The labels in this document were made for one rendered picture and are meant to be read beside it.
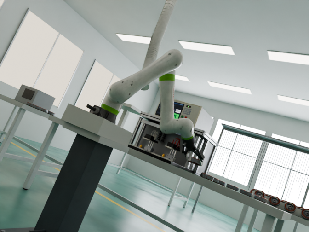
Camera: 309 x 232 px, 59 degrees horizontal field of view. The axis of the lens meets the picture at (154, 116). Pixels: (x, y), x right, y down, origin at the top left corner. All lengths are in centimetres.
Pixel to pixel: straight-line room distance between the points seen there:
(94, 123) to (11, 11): 514
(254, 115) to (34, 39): 647
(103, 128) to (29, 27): 530
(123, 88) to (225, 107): 780
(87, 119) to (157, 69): 51
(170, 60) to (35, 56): 535
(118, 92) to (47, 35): 544
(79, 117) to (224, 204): 734
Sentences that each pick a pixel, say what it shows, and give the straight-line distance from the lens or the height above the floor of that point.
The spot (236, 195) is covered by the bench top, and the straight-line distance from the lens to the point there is 179.
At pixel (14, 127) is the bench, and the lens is 320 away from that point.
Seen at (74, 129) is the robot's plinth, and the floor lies 73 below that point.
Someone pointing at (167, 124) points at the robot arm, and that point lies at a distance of 182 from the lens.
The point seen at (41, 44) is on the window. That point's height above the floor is 213.
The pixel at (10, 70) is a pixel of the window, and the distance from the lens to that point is 657.
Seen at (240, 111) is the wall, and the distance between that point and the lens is 910.
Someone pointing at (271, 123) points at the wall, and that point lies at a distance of 884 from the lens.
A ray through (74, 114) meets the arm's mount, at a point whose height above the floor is 81.
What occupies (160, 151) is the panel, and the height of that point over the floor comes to 83.
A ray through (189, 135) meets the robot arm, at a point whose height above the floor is 97.
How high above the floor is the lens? 75
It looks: 8 degrees up
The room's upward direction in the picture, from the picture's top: 22 degrees clockwise
